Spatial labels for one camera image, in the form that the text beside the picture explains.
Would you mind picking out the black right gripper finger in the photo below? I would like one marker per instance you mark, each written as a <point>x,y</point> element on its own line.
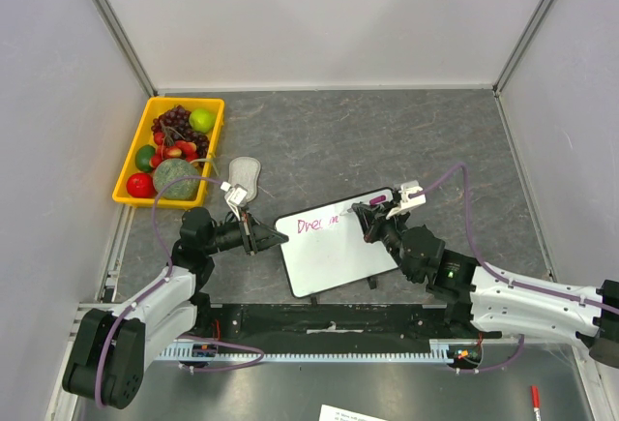
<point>370,230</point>
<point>369,214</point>

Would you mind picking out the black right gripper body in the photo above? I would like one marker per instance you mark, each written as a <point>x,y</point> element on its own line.
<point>375,223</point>

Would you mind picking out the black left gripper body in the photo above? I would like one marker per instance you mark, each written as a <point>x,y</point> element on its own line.
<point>247,228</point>

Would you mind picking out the white marker with magenta cap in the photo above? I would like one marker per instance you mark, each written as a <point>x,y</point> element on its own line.
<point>361,204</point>

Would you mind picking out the small black framed whiteboard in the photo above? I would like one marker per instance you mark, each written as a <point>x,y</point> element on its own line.
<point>326,246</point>

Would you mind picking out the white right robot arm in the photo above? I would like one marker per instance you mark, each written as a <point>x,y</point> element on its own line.
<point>493,300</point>

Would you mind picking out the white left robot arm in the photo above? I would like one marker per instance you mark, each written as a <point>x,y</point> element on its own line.
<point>113,348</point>

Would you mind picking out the grey whiteboard eraser sponge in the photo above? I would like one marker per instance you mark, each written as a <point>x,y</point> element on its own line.
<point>245,171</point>

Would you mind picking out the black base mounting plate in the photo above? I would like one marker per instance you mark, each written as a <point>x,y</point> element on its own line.
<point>342,326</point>

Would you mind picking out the red strawberries cluster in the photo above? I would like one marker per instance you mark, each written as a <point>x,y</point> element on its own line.
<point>179,149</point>

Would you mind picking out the green netted melon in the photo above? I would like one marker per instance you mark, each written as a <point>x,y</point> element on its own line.
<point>173,179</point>

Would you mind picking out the light green apple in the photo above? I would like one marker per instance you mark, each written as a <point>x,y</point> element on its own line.
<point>202,120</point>

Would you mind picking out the red apple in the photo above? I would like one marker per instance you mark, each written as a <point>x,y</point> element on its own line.
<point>140,185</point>

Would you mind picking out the purple grape bunch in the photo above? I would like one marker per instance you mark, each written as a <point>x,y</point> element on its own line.
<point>174,125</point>

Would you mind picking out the dark green lime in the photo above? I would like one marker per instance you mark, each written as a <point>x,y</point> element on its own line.
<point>143,156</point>

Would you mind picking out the yellow plastic fruit tray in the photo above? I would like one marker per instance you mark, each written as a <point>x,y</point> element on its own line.
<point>143,136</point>

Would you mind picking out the white paper sheet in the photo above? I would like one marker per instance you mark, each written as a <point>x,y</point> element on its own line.
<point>332,413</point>

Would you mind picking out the red capped marker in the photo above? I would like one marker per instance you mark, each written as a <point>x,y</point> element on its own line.
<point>536,403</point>

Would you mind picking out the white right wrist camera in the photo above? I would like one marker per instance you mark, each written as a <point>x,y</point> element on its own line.
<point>411,196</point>

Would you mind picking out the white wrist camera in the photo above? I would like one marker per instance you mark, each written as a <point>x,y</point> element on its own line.
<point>235,196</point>
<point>411,196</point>

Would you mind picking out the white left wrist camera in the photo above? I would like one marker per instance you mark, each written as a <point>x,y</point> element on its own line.
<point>235,196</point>

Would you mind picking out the white toothed cable duct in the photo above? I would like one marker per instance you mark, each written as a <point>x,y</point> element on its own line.
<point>186,351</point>

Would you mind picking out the aluminium right corner post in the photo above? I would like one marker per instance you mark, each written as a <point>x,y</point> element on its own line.
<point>525,39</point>

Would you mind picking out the aluminium corner post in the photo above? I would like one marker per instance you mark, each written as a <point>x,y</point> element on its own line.
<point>525,39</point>
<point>122,40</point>

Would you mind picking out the aluminium left corner post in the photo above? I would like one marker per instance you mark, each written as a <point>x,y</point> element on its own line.
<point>122,40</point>

